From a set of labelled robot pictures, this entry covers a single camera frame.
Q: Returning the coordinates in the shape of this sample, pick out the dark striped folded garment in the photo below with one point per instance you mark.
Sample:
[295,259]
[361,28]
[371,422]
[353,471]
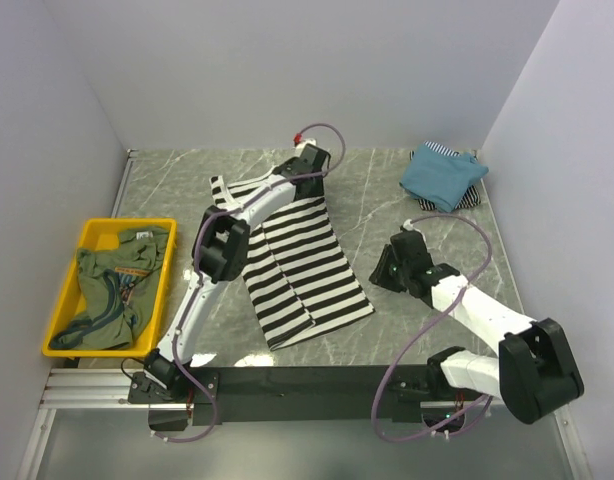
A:
[470,199]

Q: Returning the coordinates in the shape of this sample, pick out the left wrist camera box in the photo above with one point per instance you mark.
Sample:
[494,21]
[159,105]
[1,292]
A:
[301,141]

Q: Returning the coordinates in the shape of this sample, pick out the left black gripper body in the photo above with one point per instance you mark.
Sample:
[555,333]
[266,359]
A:
[318,188]

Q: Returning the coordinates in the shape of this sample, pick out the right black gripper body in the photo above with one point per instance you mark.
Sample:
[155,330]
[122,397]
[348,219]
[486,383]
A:
[389,273]

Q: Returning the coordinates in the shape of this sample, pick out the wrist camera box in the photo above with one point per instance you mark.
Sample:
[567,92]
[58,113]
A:
[301,141]
[408,226]

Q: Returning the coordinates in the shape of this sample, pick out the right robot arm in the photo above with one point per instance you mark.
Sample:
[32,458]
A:
[533,369]

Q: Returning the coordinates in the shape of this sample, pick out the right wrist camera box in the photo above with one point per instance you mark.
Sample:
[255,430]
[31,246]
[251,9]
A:
[408,226]

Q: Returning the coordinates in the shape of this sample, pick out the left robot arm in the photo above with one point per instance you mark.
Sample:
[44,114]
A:
[220,253]

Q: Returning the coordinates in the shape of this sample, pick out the olive green garment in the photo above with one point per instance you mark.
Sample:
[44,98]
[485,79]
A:
[119,287]

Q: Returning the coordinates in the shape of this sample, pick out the teal ribbed tank top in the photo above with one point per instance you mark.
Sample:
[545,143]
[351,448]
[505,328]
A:
[441,179]

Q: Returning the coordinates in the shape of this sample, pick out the aluminium rail frame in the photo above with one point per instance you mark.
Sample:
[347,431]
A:
[97,389]

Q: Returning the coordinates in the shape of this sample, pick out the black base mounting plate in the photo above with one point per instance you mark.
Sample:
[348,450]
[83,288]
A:
[251,394]

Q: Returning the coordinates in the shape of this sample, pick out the blue white striped folded garment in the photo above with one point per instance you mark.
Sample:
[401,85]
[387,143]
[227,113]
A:
[441,149]

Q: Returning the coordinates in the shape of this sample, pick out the black white striped garment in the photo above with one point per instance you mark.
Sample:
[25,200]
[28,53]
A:
[299,280]

